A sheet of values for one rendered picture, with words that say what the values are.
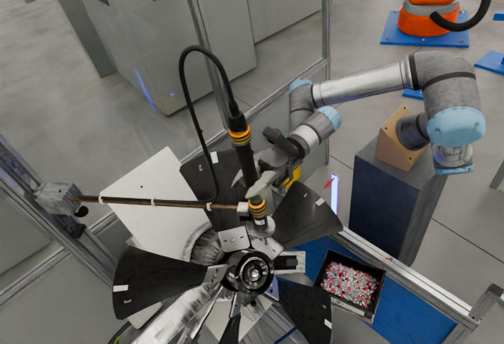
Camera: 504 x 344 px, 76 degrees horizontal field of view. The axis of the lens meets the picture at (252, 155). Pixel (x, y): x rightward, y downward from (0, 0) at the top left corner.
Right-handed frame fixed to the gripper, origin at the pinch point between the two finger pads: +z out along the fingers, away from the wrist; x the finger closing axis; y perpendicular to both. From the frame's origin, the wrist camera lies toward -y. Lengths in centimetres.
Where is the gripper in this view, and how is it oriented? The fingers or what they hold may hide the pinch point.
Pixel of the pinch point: (241, 186)
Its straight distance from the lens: 75.7
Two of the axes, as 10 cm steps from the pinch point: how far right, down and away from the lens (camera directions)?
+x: -7.0, -4.2, 5.8
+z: -7.0, 5.7, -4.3
